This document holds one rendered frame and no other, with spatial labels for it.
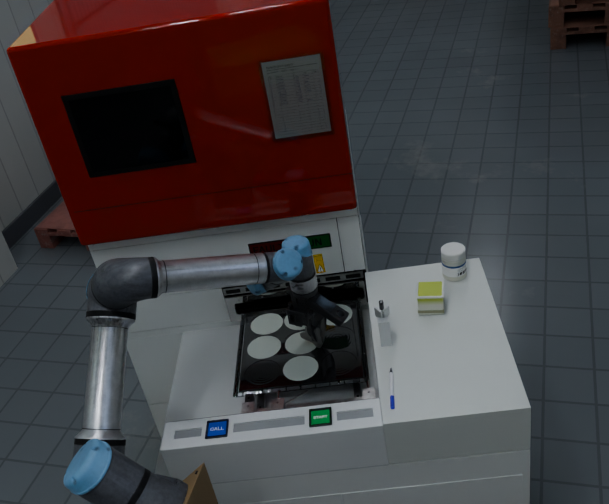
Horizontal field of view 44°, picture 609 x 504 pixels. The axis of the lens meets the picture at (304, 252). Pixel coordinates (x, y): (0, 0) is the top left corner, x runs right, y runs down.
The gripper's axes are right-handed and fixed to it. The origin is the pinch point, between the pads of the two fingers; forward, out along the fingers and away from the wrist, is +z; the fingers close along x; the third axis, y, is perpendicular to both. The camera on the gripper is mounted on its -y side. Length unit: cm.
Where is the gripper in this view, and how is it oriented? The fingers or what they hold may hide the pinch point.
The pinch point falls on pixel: (321, 344)
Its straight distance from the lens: 218.0
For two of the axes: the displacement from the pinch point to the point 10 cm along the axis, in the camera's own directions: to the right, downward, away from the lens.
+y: -8.8, -1.4, 4.6
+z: 1.6, 8.2, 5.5
